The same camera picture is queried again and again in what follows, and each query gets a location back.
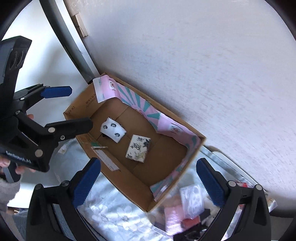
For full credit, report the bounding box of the floral white small box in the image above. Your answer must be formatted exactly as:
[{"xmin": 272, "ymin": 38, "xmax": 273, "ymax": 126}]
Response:
[{"xmin": 125, "ymin": 135, "xmax": 151, "ymax": 163}]

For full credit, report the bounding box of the red snack box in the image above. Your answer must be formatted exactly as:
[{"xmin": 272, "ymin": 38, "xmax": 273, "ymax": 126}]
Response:
[{"xmin": 236, "ymin": 182, "xmax": 248, "ymax": 188}]

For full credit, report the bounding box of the person left hand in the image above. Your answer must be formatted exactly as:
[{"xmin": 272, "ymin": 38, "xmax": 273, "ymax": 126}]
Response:
[{"xmin": 0, "ymin": 113, "xmax": 37, "ymax": 175}]

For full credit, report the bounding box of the clear plastic case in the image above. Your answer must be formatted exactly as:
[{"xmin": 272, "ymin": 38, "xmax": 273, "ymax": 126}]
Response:
[{"xmin": 180, "ymin": 185, "xmax": 204, "ymax": 219}]

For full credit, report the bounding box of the floral light blue cloth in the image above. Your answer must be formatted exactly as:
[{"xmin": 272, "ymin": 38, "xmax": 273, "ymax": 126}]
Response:
[{"xmin": 54, "ymin": 139, "xmax": 257, "ymax": 240}]

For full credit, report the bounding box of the red lip gloss bottle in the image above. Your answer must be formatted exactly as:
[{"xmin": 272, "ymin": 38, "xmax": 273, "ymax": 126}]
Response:
[{"xmin": 181, "ymin": 216, "xmax": 201, "ymax": 230}]

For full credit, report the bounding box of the cardboard box pink lining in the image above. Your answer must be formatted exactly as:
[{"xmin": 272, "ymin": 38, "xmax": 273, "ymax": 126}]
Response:
[{"xmin": 64, "ymin": 74, "xmax": 206, "ymax": 212}]

